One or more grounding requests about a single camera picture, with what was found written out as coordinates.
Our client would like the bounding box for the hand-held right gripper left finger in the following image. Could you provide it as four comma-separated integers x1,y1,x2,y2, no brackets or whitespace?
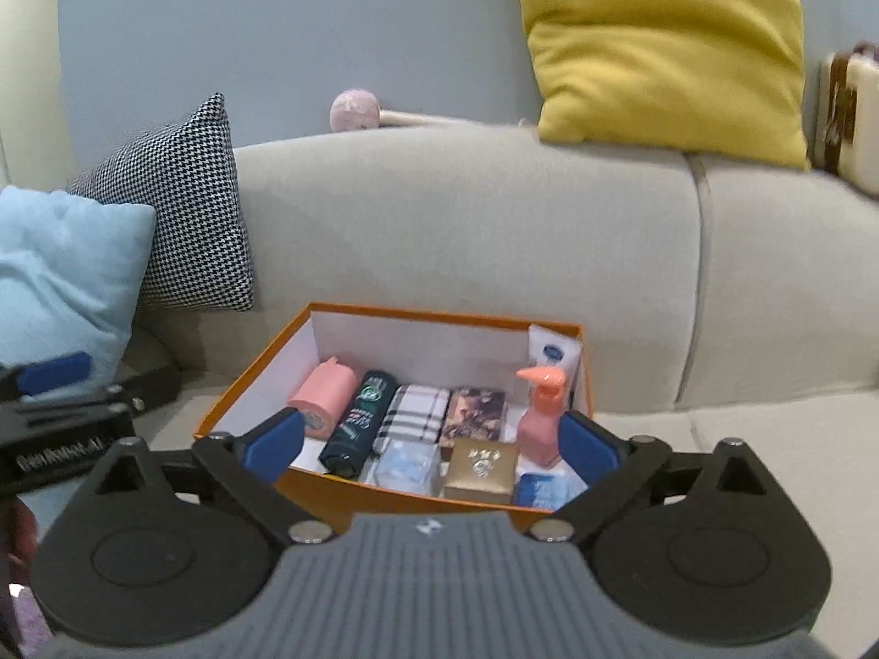
82,408,339,543

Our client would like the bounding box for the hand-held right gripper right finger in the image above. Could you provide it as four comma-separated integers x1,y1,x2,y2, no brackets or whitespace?
525,410,780,543

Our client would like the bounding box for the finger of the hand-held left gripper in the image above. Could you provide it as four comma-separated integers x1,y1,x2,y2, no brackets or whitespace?
0,364,185,430
0,351,93,400

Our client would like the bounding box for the pink pump bottle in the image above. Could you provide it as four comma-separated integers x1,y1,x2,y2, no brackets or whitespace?
515,366,574,468

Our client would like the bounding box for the small blue box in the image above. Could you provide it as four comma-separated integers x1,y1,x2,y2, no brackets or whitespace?
514,472,592,512

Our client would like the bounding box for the pink cylindrical container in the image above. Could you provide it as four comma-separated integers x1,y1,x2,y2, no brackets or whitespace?
287,355,361,440

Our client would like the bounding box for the orange cardboard box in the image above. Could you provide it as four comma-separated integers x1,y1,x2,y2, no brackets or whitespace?
193,302,596,537

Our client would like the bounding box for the dark shampoo bottle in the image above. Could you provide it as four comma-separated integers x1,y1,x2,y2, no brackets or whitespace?
317,371,399,482

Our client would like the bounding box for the white cream tube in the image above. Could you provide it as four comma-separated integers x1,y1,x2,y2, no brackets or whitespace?
527,324,585,413

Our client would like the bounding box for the gold gift box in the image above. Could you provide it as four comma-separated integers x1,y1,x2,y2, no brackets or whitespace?
443,438,521,505

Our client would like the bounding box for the floral patterned box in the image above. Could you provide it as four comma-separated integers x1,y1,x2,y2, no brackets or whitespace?
439,386,509,447

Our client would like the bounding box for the clear plastic box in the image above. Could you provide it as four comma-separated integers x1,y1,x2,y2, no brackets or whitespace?
374,439,444,496

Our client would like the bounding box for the plaid patterned box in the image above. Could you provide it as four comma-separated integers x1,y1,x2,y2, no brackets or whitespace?
371,384,453,457

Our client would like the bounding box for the light blue pillow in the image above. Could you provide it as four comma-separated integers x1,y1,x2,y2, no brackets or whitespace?
0,185,159,386

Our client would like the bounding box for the black white houndstooth pillow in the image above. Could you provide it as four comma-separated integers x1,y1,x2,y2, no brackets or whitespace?
66,92,255,313

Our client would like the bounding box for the beige sofa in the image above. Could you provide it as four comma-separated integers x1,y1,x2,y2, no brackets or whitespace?
0,120,879,659

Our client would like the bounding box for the pink massage hammer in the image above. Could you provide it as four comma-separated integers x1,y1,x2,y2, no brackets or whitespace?
330,88,523,133

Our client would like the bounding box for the yellow pillow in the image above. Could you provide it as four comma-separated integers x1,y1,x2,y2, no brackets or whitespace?
511,0,811,169

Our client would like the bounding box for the cream suitcase bag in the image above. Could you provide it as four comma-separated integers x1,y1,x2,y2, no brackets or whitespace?
810,42,879,202

